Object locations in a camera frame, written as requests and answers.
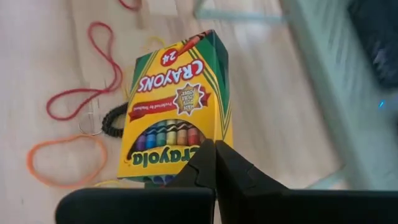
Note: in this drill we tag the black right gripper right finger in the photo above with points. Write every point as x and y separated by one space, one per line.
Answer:
295 208

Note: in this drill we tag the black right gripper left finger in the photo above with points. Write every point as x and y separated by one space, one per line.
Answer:
140 208

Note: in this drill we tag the yellow green Crayola crayon box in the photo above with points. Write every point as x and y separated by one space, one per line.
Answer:
174 102

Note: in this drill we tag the orange rubber band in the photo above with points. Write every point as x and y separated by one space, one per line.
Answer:
30 161

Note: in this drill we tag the yellow rubber band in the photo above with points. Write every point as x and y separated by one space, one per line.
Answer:
155 38
109 182

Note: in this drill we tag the red rubber band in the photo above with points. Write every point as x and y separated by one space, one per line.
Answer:
117 71
132 7

